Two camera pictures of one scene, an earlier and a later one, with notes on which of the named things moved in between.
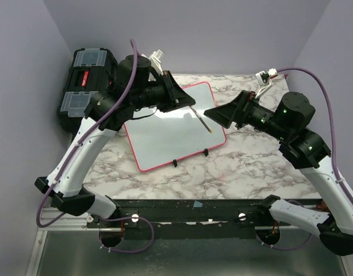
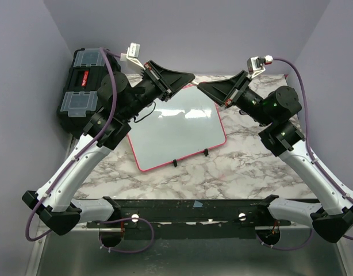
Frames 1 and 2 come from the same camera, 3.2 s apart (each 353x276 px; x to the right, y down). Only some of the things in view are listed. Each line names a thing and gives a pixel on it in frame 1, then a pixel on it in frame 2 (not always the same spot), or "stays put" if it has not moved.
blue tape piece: (198, 204) stays put
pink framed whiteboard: (157, 137) stays put
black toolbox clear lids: (90, 70) stays put
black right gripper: (230, 111) -> (227, 92)
